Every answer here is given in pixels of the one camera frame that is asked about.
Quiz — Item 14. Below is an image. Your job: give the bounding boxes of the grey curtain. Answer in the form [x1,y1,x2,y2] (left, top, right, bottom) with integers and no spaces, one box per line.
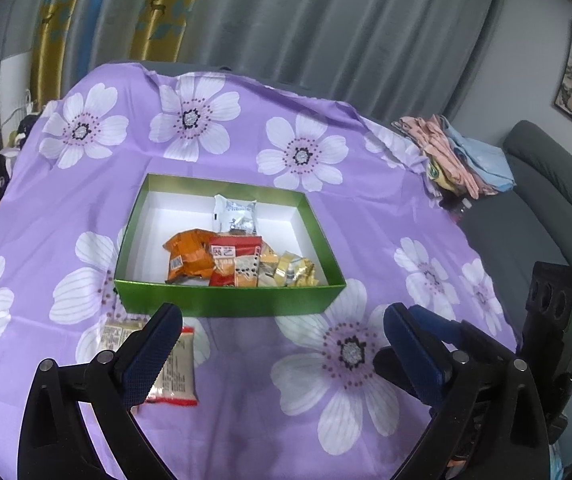
[0,0,514,128]

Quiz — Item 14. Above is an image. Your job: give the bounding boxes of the white dotted snack packet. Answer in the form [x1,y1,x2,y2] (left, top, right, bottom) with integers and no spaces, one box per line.
[233,255,261,289]

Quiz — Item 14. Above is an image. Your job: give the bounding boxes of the purple floral cloth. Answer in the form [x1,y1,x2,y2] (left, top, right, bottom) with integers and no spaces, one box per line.
[0,61,523,480]

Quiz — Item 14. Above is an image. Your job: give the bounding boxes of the beige snack packet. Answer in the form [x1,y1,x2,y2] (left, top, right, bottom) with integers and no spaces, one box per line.
[257,240,287,287]

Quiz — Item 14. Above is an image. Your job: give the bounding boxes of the orange snack packet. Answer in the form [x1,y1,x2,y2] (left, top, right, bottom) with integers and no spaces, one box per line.
[162,228,217,284]

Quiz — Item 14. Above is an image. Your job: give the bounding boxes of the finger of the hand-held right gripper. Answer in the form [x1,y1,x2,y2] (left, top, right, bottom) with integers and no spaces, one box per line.
[410,305,518,362]
[373,347,419,402]

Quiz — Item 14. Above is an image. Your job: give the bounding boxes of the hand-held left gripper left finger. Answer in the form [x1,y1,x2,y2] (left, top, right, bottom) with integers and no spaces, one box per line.
[16,302,183,480]

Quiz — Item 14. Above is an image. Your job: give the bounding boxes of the grey sofa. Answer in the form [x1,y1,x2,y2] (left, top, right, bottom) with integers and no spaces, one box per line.
[458,120,572,341]

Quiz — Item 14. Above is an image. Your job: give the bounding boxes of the gold and teal curtain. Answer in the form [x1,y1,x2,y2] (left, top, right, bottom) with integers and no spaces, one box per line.
[31,0,213,102]

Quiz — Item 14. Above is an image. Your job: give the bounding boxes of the dark clutter pile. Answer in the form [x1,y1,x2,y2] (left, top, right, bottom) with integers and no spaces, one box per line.
[0,110,43,162]

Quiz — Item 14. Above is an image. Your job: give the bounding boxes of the white panel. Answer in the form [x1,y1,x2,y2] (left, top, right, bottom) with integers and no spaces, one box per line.
[0,52,35,127]

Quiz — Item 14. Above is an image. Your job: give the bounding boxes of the yellow folded cloth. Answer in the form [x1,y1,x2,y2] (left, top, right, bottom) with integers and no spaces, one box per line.
[426,162,455,191]

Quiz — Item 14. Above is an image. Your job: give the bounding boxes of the pile of folded clothes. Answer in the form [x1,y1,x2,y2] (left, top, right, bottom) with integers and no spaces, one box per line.
[392,115,482,197]

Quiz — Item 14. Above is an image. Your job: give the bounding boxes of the white and blue snack packet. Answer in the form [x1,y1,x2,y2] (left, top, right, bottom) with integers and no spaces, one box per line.
[212,194,258,237]

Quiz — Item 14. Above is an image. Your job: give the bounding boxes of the small red snack packet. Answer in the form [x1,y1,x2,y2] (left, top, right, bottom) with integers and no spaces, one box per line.
[208,235,263,287]

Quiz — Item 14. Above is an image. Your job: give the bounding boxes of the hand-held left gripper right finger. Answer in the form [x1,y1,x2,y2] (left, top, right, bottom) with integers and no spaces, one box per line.
[385,304,550,480]

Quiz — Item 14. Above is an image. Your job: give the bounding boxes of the green cardboard box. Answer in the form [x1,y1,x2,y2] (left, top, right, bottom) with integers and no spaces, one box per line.
[113,172,347,319]

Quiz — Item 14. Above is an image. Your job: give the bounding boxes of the light blue folded cloth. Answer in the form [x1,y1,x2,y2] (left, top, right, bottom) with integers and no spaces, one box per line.
[443,122,515,194]

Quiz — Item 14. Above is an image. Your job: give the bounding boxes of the white snack packet red edges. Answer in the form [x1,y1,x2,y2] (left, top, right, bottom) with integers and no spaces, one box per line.
[144,326,200,407]

